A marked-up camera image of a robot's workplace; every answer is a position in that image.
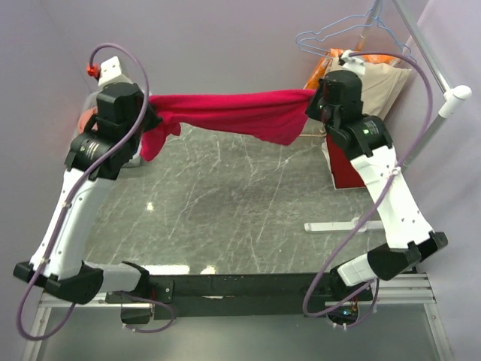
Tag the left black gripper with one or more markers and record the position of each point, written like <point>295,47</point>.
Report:
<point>152,119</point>

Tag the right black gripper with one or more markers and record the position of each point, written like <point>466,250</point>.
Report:
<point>311,110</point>

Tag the pink red t shirt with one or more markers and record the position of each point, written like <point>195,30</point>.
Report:
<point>277,116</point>

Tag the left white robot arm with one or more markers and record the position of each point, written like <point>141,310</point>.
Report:
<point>109,140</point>

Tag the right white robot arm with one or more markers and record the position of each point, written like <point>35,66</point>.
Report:
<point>367,144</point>

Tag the white plastic laundry basket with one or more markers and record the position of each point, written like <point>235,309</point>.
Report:
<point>90,102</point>

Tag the orange hanging garment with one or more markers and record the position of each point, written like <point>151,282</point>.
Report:
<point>325,63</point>

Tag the salmon pink t shirt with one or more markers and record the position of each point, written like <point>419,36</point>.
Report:
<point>85,117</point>

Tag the beige hanging garment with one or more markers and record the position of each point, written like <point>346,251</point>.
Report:
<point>381,85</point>

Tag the folded dark red t shirt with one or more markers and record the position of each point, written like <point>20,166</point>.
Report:
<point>343,174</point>

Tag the black base beam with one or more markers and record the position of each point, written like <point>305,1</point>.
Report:
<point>233,295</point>

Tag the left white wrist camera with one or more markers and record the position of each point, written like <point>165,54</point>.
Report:
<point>109,71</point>

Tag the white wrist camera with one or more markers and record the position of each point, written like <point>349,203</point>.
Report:
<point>109,71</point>
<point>352,63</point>

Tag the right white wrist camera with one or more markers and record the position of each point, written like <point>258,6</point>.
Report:
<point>352,63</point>

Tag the blue wire hanger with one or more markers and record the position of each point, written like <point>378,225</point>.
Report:
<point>357,32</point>

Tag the aluminium rail frame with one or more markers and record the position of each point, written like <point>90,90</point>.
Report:
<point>398,321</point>

